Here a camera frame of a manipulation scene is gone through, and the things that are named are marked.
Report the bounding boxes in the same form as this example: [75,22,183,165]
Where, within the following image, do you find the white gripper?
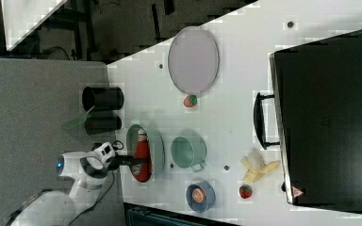
[91,142,145,170]

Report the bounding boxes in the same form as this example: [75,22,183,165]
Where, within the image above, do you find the red ketchup bottle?
[131,129,152,183]

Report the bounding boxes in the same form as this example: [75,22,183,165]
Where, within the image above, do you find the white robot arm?
[5,142,148,226]

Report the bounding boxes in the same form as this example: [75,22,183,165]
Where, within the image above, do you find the green oval strainer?
[126,124,165,182]

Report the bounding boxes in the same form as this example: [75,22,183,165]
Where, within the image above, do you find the small black cup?
[84,117,122,136]

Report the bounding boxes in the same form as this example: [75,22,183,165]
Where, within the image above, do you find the large black cup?
[82,87,124,111]

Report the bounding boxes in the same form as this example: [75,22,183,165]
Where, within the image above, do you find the green mug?
[171,136,206,172]

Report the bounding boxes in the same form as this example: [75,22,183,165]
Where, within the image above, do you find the orange slice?
[192,187,206,203]

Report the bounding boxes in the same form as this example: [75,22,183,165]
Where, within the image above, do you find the strawberry near plate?
[183,95,198,107]

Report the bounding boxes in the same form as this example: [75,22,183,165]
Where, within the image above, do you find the blue bowl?
[186,181,216,213]

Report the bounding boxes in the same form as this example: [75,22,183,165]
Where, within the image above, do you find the grey round plate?
[168,26,220,96]

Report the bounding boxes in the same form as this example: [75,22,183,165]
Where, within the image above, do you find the strawberry near banana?
[239,185,253,199]

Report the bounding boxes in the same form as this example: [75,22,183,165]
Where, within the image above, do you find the peeled banana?
[240,151,281,183]

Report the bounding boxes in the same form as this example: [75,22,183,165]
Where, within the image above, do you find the toaster oven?
[269,29,362,214]

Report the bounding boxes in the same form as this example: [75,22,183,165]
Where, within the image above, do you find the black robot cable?
[111,139,125,152]

